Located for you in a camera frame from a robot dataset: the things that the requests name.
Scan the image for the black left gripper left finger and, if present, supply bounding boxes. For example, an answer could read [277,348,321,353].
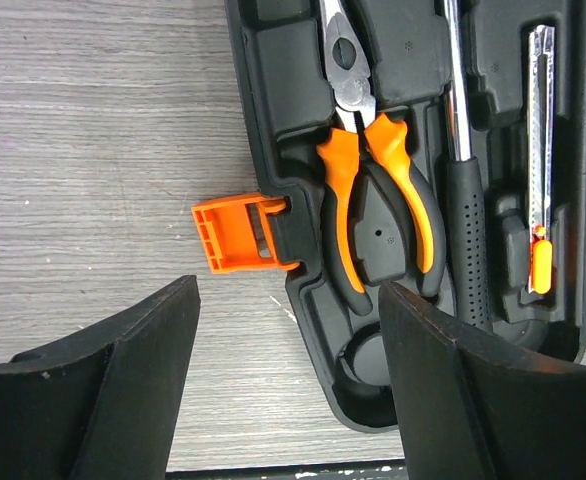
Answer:
[0,275,200,479]

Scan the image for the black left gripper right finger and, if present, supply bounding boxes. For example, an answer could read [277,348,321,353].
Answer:
[379,283,586,479]

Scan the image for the black handled claw hammer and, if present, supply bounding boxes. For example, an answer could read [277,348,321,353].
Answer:
[443,1,493,333]

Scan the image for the black plastic tool case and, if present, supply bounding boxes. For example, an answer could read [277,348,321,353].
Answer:
[192,1,586,433]

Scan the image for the orange black pliers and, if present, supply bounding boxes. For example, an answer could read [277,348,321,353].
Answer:
[316,1,446,316]

